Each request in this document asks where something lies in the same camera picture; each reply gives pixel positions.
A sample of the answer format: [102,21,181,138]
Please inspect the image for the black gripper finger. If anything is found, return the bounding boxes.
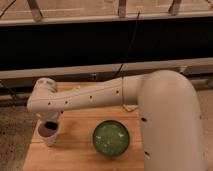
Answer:
[44,122,58,130]

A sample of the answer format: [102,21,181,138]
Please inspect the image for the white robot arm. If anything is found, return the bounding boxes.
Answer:
[27,70,207,171]

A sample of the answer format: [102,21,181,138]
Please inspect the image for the white ceramic cup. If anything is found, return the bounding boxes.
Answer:
[37,122,59,147]

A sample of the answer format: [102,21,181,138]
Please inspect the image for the wooden board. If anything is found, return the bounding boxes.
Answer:
[21,82,146,171]

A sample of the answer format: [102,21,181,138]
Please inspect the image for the green glass bowl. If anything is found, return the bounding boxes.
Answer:
[92,120,130,159]

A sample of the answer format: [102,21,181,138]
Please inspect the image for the small white object on board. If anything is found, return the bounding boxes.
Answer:
[123,104,137,112]

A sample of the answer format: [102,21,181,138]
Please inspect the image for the black hanging cable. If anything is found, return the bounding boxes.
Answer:
[111,10,141,80]

